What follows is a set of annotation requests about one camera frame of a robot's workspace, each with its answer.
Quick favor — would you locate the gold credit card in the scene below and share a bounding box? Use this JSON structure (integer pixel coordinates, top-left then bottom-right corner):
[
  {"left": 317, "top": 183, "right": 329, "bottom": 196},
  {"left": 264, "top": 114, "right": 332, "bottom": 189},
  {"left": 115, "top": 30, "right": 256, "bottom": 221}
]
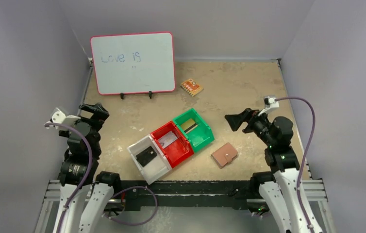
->
[{"left": 181, "top": 119, "right": 198, "bottom": 133}]

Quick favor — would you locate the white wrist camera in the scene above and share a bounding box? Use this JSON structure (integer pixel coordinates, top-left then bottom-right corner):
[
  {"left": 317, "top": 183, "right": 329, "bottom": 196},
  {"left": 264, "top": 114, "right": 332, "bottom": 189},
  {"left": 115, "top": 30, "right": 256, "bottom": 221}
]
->
[
  {"left": 44, "top": 107, "right": 81, "bottom": 131},
  {"left": 258, "top": 95, "right": 280, "bottom": 116}
]

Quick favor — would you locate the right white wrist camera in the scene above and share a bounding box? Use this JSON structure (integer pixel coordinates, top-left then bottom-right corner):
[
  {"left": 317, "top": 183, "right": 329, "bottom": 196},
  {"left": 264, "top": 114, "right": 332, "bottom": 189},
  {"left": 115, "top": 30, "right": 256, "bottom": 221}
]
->
[{"left": 258, "top": 95, "right": 280, "bottom": 116}]

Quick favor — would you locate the orange spiral notebook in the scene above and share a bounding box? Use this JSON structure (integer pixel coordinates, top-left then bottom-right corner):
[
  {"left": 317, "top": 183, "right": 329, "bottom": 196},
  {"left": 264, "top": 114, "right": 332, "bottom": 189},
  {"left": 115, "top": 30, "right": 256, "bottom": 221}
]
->
[{"left": 180, "top": 79, "right": 203, "bottom": 97}]

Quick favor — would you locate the green plastic bin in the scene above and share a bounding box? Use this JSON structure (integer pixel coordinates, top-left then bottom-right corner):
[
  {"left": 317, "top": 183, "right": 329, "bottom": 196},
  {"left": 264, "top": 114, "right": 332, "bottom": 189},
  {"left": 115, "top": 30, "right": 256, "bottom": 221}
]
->
[{"left": 173, "top": 108, "right": 215, "bottom": 153}]

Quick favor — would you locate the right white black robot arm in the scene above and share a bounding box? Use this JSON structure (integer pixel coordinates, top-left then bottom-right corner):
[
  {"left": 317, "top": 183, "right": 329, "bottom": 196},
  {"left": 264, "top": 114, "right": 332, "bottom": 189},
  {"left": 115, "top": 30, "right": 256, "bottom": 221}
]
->
[{"left": 225, "top": 108, "right": 323, "bottom": 233}]

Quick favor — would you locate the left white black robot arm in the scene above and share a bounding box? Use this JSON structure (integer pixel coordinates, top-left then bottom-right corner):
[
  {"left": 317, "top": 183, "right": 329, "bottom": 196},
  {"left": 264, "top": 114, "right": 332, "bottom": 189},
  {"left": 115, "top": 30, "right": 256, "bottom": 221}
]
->
[{"left": 44, "top": 102, "right": 122, "bottom": 233}]

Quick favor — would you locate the silver credit card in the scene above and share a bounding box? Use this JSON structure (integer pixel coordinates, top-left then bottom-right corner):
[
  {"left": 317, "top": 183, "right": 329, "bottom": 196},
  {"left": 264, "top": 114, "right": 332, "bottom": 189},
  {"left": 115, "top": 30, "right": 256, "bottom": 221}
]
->
[{"left": 158, "top": 131, "right": 178, "bottom": 148}]

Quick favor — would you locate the white plastic bin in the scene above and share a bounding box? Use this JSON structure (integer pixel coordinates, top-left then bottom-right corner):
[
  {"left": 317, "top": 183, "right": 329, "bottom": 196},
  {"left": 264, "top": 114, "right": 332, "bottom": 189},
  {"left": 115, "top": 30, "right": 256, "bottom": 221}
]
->
[{"left": 127, "top": 134, "right": 172, "bottom": 184}]

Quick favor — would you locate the pink framed whiteboard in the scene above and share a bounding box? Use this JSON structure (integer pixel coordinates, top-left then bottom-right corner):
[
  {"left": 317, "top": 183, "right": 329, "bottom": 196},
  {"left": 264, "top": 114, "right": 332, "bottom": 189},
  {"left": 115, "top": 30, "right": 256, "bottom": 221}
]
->
[{"left": 90, "top": 32, "right": 176, "bottom": 95}]

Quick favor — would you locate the black credit card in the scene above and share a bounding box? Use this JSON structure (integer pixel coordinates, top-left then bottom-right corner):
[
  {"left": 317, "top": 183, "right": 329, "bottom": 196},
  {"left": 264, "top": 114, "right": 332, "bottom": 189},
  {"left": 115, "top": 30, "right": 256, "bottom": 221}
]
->
[{"left": 135, "top": 146, "right": 157, "bottom": 167}]

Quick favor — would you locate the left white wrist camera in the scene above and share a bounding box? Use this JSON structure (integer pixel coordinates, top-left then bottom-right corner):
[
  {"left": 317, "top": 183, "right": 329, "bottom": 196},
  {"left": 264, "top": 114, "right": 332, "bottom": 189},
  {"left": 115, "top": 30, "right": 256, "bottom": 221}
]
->
[{"left": 44, "top": 107, "right": 81, "bottom": 131}]

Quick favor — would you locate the red plastic bin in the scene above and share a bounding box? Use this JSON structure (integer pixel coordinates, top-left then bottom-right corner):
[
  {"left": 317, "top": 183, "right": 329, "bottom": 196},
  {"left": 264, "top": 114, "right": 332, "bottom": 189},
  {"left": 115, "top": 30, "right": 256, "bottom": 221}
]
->
[{"left": 150, "top": 121, "right": 194, "bottom": 168}]

